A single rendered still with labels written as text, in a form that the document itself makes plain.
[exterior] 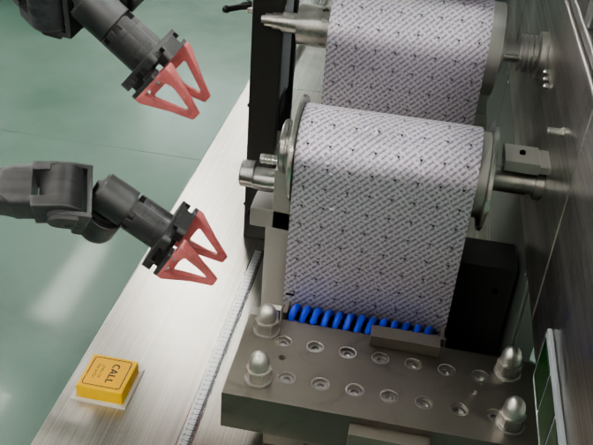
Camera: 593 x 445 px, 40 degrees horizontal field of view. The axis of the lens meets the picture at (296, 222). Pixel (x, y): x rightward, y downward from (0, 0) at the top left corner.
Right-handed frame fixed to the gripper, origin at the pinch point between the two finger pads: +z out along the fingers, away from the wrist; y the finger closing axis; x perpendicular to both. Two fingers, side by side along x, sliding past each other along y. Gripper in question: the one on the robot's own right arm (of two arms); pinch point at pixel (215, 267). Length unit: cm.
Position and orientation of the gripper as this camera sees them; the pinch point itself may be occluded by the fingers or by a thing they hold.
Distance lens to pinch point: 118.8
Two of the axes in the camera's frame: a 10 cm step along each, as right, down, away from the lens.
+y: -1.7, 5.1, -8.4
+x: 5.7, -6.4, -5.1
